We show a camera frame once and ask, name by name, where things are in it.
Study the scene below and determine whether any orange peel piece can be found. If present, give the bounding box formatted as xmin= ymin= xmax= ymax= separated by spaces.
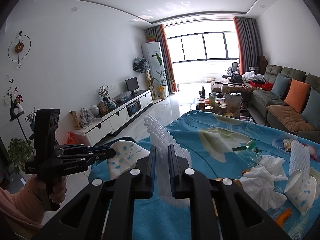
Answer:
xmin=275 ymin=208 xmax=292 ymax=227

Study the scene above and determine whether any white crumpled tissue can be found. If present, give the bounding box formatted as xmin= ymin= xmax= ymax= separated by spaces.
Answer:
xmin=240 ymin=155 xmax=288 ymax=211

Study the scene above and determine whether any tall green potted plant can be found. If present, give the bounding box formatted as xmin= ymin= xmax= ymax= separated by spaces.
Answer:
xmin=151 ymin=53 xmax=173 ymax=100

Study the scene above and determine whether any orange plastic bag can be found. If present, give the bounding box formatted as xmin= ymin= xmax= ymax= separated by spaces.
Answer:
xmin=67 ymin=132 xmax=78 ymax=145

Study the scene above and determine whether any white dotted paper cup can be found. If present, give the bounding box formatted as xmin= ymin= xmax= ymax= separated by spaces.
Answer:
xmin=107 ymin=140 xmax=150 ymax=179

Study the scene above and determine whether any orange grey curtain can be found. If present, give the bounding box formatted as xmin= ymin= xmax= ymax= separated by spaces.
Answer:
xmin=233 ymin=17 xmax=262 ymax=74

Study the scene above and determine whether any green brown sofa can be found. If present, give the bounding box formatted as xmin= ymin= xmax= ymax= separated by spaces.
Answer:
xmin=209 ymin=64 xmax=320 ymax=143

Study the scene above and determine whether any left hand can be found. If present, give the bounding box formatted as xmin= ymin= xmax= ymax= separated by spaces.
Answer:
xmin=30 ymin=175 xmax=67 ymax=204

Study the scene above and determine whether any large white foam net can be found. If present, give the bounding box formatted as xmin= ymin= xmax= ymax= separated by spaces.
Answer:
xmin=144 ymin=114 xmax=192 ymax=207

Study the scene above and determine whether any grey blue cushion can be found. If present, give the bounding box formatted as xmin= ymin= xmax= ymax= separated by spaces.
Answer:
xmin=271 ymin=73 xmax=290 ymax=99
xmin=302 ymin=88 xmax=320 ymax=130

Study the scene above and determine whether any small white foam net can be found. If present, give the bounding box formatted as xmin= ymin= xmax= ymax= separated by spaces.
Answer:
xmin=289 ymin=140 xmax=310 ymax=176

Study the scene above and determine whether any round wall clock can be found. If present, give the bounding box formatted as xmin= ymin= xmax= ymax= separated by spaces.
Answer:
xmin=7 ymin=31 xmax=31 ymax=69

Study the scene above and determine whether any white tv cabinet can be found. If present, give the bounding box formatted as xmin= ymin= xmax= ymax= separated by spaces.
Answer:
xmin=73 ymin=90 xmax=152 ymax=146

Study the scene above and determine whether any pink sleeve forearm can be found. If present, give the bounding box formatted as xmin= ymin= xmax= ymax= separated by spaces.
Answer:
xmin=1 ymin=176 xmax=45 ymax=230

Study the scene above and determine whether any orange cushion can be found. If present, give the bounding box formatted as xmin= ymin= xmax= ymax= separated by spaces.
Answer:
xmin=284 ymin=79 xmax=309 ymax=113

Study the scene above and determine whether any white floor air conditioner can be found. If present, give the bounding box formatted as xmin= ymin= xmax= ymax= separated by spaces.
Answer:
xmin=142 ymin=42 xmax=164 ymax=97

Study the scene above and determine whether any black monitor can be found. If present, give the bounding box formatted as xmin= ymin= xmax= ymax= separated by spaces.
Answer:
xmin=125 ymin=77 xmax=139 ymax=94

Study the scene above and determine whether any black plant stand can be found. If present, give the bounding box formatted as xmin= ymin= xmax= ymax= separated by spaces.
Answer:
xmin=3 ymin=74 xmax=37 ymax=178

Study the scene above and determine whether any cluttered coffee table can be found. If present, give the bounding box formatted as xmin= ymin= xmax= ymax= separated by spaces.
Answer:
xmin=195 ymin=83 xmax=254 ymax=123

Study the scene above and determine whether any red cookie packet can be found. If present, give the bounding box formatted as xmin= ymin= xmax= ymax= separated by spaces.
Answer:
xmin=306 ymin=144 xmax=319 ymax=162

